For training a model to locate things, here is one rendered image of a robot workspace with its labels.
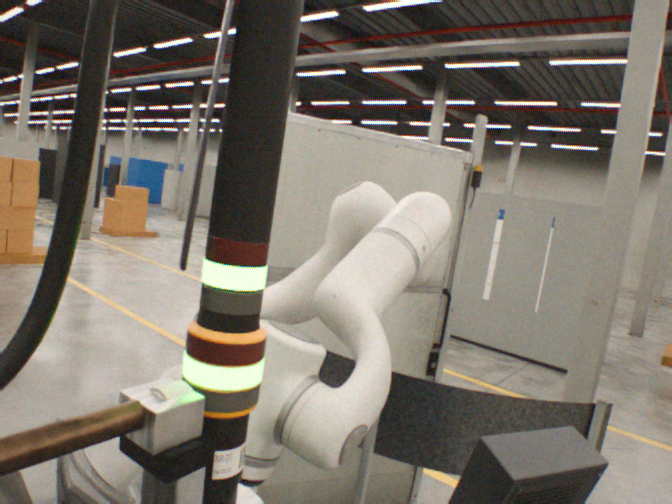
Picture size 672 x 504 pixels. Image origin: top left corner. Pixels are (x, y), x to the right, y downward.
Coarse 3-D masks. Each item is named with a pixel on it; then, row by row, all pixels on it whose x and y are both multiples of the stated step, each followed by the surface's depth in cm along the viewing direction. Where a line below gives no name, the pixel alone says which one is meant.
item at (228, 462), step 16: (240, 416) 25; (208, 432) 25; (224, 432) 25; (240, 432) 25; (224, 448) 25; (240, 448) 26; (224, 464) 25; (240, 464) 26; (208, 480) 25; (224, 480) 25; (240, 480) 26; (208, 496) 25; (224, 496) 26
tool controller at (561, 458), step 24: (528, 432) 92; (552, 432) 93; (576, 432) 95; (480, 456) 86; (504, 456) 83; (528, 456) 85; (552, 456) 86; (576, 456) 88; (600, 456) 89; (480, 480) 85; (504, 480) 80; (528, 480) 80; (552, 480) 82; (576, 480) 85
